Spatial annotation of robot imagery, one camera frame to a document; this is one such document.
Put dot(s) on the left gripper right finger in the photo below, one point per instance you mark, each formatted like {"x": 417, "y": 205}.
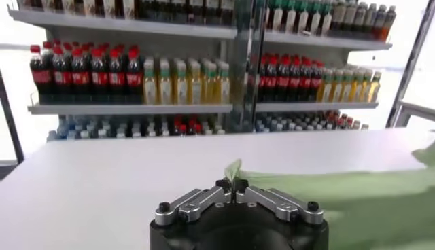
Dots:
{"x": 275, "y": 204}

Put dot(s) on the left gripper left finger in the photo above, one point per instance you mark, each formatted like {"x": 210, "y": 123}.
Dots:
{"x": 197, "y": 204}

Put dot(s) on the green t-shirt with print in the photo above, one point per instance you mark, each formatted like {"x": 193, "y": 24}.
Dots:
{"x": 374, "y": 204}

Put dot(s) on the grey metal shelf rack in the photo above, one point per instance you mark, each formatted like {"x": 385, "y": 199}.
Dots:
{"x": 306, "y": 107}
{"x": 136, "y": 109}

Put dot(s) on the yellow juice bottle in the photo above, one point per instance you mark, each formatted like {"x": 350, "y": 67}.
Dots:
{"x": 194, "y": 89}
{"x": 364, "y": 89}
{"x": 355, "y": 89}
{"x": 323, "y": 89}
{"x": 224, "y": 89}
{"x": 334, "y": 89}
{"x": 374, "y": 89}
{"x": 209, "y": 89}
{"x": 345, "y": 89}
{"x": 164, "y": 88}
{"x": 150, "y": 88}
{"x": 180, "y": 89}

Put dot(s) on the cola bottle red cap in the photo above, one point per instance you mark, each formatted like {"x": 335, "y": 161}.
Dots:
{"x": 40, "y": 78}
{"x": 315, "y": 81}
{"x": 283, "y": 81}
{"x": 99, "y": 79}
{"x": 117, "y": 79}
{"x": 80, "y": 79}
{"x": 272, "y": 81}
{"x": 263, "y": 81}
{"x": 295, "y": 81}
{"x": 134, "y": 79}
{"x": 305, "y": 81}
{"x": 62, "y": 78}

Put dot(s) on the dark tea bottle white label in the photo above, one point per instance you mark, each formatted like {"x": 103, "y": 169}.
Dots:
{"x": 301, "y": 20}
{"x": 314, "y": 21}
{"x": 276, "y": 18}
{"x": 289, "y": 19}
{"x": 326, "y": 22}

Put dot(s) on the dark bottle beige label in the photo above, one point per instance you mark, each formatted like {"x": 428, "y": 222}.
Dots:
{"x": 350, "y": 20}
{"x": 338, "y": 18}

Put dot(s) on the dark slanted pole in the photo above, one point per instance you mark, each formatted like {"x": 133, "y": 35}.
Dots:
{"x": 409, "y": 61}

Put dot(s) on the black slanted pole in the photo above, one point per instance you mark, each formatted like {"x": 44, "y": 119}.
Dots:
{"x": 10, "y": 129}

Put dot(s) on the white side table grey frame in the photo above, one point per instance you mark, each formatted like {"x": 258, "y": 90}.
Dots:
{"x": 416, "y": 108}

